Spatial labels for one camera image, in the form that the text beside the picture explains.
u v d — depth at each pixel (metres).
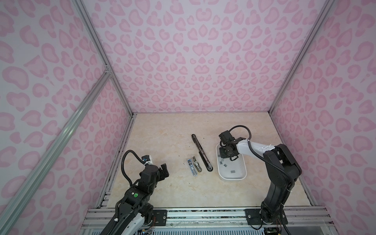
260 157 0.50
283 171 0.46
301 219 0.73
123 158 0.56
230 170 0.88
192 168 0.90
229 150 0.72
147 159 0.69
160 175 0.63
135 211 0.52
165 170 0.73
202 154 0.95
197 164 0.90
